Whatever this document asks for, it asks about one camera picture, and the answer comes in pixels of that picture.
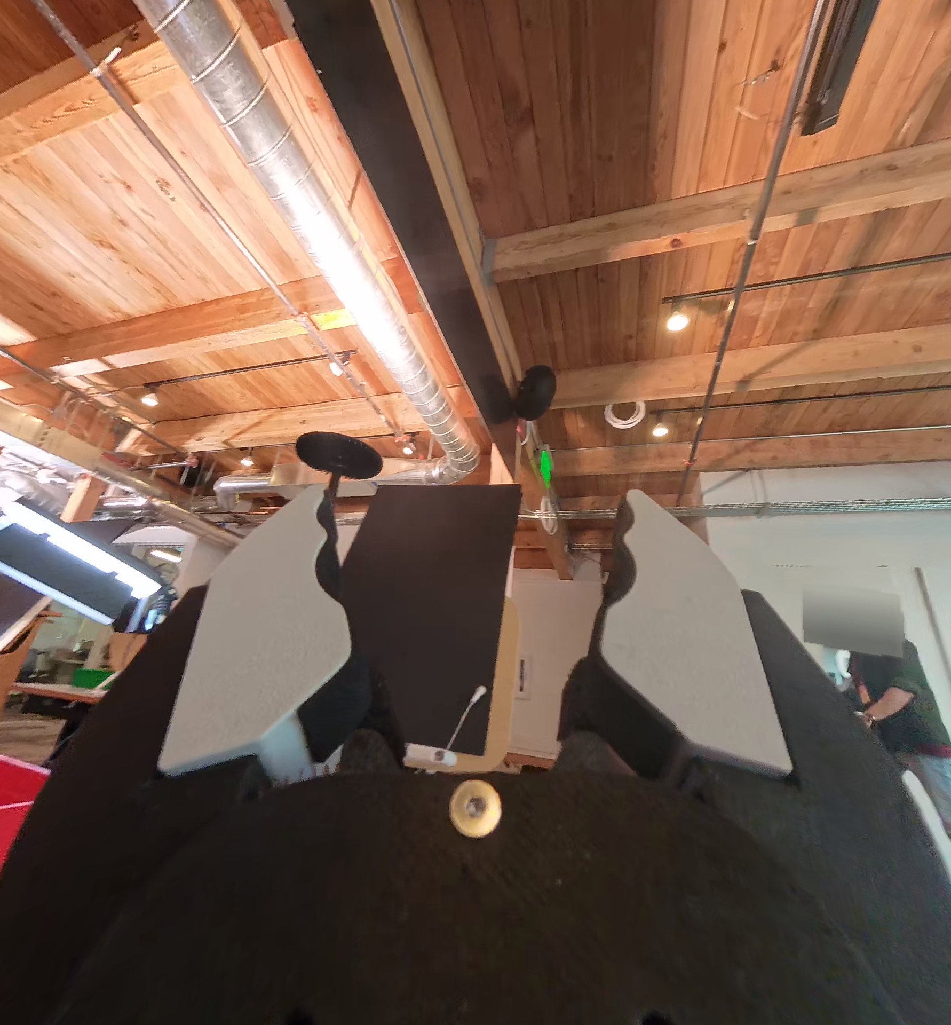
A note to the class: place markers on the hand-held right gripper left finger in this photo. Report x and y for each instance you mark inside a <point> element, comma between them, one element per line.
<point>259,640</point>

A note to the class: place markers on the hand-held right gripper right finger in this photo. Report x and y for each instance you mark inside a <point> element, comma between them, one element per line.
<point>692,649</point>

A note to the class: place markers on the large black tilted board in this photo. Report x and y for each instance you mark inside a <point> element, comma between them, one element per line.
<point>435,600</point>

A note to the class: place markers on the wooden workbench green boards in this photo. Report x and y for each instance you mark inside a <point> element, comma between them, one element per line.
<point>67,687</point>

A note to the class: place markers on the black pole with disc top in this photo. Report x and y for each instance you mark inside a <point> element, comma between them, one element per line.
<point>339,455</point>

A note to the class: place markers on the glowing light panel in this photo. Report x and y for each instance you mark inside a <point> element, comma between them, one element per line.
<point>67,560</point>

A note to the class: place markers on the white bar with thin antenna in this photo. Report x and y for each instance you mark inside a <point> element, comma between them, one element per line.
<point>439,753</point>

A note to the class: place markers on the green exit sign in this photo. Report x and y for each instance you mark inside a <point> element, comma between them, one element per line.
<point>546,468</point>

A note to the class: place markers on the black ceiling dome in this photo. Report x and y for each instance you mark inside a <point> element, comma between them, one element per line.
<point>535,392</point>

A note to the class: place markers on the black ceiling heater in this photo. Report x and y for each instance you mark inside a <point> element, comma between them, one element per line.
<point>836,64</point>

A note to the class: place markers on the silver spiral duct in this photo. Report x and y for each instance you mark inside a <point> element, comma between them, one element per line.
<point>283,160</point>

